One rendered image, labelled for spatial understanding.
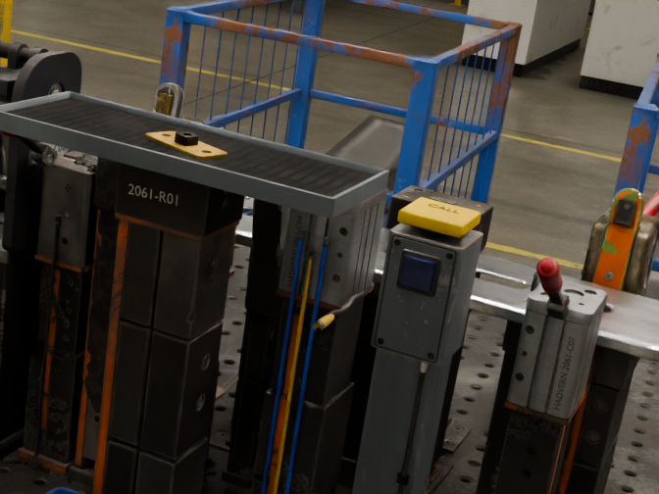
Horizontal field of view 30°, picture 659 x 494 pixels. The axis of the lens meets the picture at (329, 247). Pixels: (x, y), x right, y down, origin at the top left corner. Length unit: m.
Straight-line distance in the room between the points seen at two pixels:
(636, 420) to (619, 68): 7.48
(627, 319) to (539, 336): 0.20
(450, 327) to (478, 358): 0.92
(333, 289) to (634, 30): 8.06
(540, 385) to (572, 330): 0.07
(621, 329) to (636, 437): 0.51
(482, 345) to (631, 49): 7.31
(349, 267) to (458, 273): 0.24
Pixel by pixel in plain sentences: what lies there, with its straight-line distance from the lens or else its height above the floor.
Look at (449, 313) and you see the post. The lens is 1.09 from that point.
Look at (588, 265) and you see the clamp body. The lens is 1.57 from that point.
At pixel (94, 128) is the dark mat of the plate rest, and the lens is 1.22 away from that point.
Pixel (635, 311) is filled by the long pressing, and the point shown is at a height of 1.00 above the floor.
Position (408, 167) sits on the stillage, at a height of 0.65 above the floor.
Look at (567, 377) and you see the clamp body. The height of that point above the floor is 0.99.
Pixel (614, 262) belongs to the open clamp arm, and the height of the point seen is 1.02.
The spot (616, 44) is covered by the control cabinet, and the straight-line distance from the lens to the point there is 9.30.
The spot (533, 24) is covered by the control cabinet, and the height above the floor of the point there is 0.40.
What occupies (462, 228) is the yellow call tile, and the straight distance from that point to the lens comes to 1.07.
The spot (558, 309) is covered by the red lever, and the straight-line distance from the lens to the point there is 1.21.
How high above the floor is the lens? 1.45
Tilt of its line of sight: 18 degrees down
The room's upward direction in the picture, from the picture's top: 9 degrees clockwise
